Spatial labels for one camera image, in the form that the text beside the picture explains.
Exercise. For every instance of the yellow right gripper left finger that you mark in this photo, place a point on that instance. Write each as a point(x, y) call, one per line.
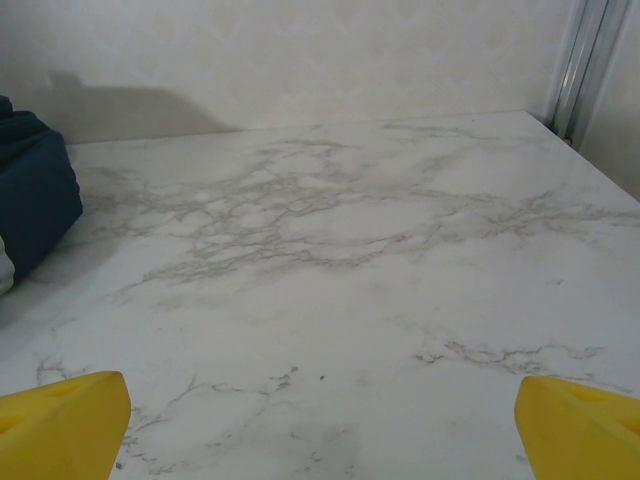
point(60, 430)

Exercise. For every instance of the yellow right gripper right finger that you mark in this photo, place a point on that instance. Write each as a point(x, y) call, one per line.
point(585, 435)

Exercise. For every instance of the navy blue student backpack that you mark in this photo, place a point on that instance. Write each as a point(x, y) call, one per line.
point(35, 200)

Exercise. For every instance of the aluminium frame post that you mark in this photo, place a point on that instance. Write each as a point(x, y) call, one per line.
point(582, 60)

